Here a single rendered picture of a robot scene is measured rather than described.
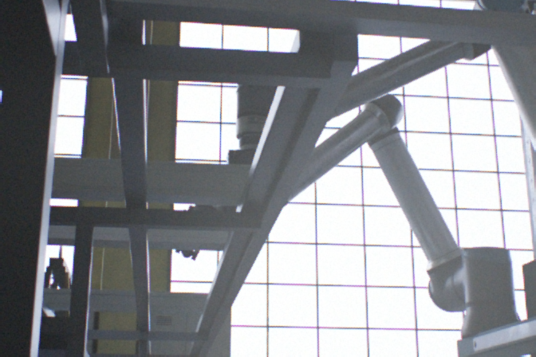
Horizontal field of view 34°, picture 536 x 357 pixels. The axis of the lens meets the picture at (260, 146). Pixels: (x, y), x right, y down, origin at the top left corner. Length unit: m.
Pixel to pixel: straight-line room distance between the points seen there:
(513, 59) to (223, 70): 1.36
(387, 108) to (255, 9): 1.83
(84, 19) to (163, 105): 9.76
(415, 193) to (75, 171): 1.42
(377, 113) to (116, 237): 1.02
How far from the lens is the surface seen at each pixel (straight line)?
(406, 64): 2.39
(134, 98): 1.19
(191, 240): 2.14
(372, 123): 2.76
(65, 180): 1.77
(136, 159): 1.43
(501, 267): 2.74
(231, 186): 1.76
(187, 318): 9.46
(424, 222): 2.89
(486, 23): 1.04
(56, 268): 6.31
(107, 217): 1.70
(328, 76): 1.04
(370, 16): 1.00
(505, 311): 2.71
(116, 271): 9.64
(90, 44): 0.93
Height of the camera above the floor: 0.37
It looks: 20 degrees up
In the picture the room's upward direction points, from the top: straight up
